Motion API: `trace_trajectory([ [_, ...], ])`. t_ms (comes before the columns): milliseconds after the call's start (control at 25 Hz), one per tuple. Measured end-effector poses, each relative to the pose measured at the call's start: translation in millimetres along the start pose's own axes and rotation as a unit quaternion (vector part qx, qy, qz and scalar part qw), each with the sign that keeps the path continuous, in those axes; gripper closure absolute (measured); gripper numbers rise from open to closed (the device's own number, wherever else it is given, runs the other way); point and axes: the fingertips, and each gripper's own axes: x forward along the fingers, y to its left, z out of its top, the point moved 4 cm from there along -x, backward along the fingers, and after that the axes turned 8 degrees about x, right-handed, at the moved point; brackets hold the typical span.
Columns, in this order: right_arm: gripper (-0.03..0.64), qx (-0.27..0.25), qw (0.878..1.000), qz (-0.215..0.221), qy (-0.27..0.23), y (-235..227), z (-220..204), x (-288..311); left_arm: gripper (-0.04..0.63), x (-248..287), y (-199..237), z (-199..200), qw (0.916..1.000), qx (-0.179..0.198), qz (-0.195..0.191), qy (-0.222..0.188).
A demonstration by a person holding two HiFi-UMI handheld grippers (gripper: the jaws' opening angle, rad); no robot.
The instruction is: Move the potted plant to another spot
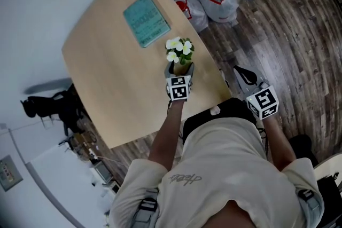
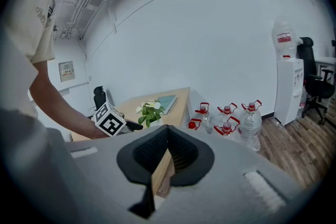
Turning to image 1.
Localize small white flower pot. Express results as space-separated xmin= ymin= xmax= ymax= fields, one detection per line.
xmin=165 ymin=36 xmax=195 ymax=77

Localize black office chair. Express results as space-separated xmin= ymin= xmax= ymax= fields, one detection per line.
xmin=20 ymin=84 xmax=90 ymax=137

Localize black stool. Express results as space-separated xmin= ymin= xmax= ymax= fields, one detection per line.
xmin=289 ymin=135 xmax=319 ymax=168

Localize small white box appliance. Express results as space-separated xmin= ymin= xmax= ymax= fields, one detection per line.
xmin=108 ymin=182 xmax=121 ymax=195

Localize person's left forearm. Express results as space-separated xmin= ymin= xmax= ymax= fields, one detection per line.
xmin=148 ymin=100 xmax=185 ymax=171

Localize grey left shoulder strap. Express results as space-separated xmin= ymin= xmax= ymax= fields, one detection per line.
xmin=128 ymin=189 xmax=160 ymax=228

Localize person's right forearm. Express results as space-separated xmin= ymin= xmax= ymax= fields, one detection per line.
xmin=263 ymin=114 xmax=297 ymax=171

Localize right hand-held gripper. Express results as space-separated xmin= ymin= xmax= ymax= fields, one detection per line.
xmin=233 ymin=65 xmax=280 ymax=121

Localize clear water jug red handle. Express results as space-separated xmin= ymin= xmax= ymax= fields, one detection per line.
xmin=199 ymin=0 xmax=240 ymax=23
xmin=170 ymin=0 xmax=209 ymax=33

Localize large white box appliance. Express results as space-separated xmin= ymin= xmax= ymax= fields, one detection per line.
xmin=90 ymin=160 xmax=112 ymax=184

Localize grey right shoulder strap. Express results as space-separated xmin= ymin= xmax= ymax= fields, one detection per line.
xmin=296 ymin=188 xmax=323 ymax=211

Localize grey shoulder strap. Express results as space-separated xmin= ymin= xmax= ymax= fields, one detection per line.
xmin=296 ymin=188 xmax=323 ymax=211
xmin=128 ymin=189 xmax=160 ymax=228

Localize person's black pants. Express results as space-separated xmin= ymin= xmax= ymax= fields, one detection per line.
xmin=182 ymin=97 xmax=258 ymax=145

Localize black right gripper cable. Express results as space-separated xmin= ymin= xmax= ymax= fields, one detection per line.
xmin=256 ymin=127 xmax=269 ymax=158

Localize clear acrylic wall holder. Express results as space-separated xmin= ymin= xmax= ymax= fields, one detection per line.
xmin=40 ymin=116 xmax=54 ymax=130

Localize person's beige t-shirt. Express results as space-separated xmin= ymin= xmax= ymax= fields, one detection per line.
xmin=108 ymin=116 xmax=325 ymax=228

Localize white power strip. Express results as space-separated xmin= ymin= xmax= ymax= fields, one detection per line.
xmin=87 ymin=147 xmax=99 ymax=160

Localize teal book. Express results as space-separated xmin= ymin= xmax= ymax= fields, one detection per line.
xmin=122 ymin=0 xmax=172 ymax=49

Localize white round table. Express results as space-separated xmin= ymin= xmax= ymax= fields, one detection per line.
xmin=313 ymin=153 xmax=342 ymax=187

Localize grey wall pipe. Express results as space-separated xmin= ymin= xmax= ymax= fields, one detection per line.
xmin=7 ymin=128 xmax=81 ymax=228

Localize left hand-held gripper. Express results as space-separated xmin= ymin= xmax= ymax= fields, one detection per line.
xmin=164 ymin=60 xmax=196 ymax=103

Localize grey wall electrical panel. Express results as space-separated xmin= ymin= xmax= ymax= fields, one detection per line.
xmin=0 ymin=154 xmax=24 ymax=192

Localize small wooden side table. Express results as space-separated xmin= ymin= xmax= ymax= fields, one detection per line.
xmin=72 ymin=130 xmax=98 ymax=158

